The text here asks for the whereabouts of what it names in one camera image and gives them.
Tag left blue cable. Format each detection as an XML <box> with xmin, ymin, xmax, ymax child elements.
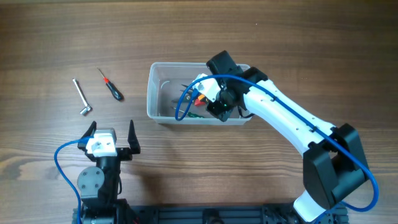
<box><xmin>53</xmin><ymin>136</ymin><xmax>94</xmax><ymax>224</ymax></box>

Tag black red-collared screwdriver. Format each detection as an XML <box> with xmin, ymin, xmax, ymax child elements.
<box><xmin>97</xmin><ymin>68</ymin><xmax>124</xmax><ymax>101</ymax></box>

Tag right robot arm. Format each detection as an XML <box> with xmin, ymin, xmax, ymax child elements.
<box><xmin>203</xmin><ymin>51</ymin><xmax>370</xmax><ymax>222</ymax></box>

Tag orange black long-nose pliers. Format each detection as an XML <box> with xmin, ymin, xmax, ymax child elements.
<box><xmin>185</xmin><ymin>88</ymin><xmax>205</xmax><ymax>101</ymax></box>

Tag green handled screwdriver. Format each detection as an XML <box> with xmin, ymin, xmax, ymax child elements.
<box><xmin>171</xmin><ymin>106</ymin><xmax>205</xmax><ymax>118</ymax></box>

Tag blue cable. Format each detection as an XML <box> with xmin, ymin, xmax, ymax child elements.
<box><xmin>174</xmin><ymin>73</ymin><xmax>380</xmax><ymax>224</ymax></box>
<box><xmin>53</xmin><ymin>136</ymin><xmax>94</xmax><ymax>224</ymax></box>

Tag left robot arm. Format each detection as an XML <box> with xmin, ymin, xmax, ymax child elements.
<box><xmin>72</xmin><ymin>121</ymin><xmax>141</xmax><ymax>224</ymax></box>

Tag clear plastic storage container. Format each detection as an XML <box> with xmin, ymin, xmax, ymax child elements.
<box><xmin>147</xmin><ymin>62</ymin><xmax>249</xmax><ymax>126</ymax></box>

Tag silver socket wrench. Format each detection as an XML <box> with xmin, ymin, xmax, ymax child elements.
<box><xmin>72</xmin><ymin>78</ymin><xmax>92</xmax><ymax>116</ymax></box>

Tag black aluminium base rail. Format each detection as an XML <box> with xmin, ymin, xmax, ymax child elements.
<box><xmin>72</xmin><ymin>203</ymin><xmax>349</xmax><ymax>224</ymax></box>

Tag right blue cable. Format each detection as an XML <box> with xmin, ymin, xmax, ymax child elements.
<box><xmin>174</xmin><ymin>73</ymin><xmax>380</xmax><ymax>224</ymax></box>

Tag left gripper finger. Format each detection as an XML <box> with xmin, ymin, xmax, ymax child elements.
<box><xmin>127</xmin><ymin>120</ymin><xmax>141</xmax><ymax>154</ymax></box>
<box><xmin>81</xmin><ymin>121</ymin><xmax>96</xmax><ymax>139</ymax></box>

